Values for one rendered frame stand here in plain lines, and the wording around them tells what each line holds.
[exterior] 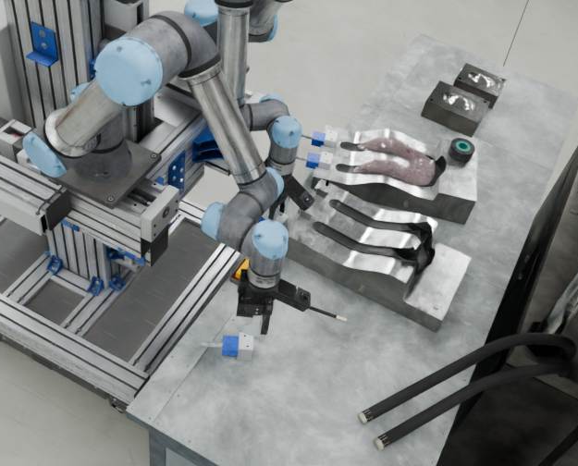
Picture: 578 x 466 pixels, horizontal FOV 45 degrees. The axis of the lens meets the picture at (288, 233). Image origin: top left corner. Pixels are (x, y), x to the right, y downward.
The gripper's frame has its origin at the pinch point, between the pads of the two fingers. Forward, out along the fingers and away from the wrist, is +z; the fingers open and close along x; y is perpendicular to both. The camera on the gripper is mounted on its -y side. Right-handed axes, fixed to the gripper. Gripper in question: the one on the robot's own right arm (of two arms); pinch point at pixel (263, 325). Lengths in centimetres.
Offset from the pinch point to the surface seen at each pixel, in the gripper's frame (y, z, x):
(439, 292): -50, 7, -19
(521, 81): -102, 13, -131
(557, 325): -78, 1, -7
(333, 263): -19.9, 5.7, -25.7
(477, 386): -54, 5, 10
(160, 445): 22.5, 25.9, 20.2
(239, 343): 5.2, 7.2, 0.9
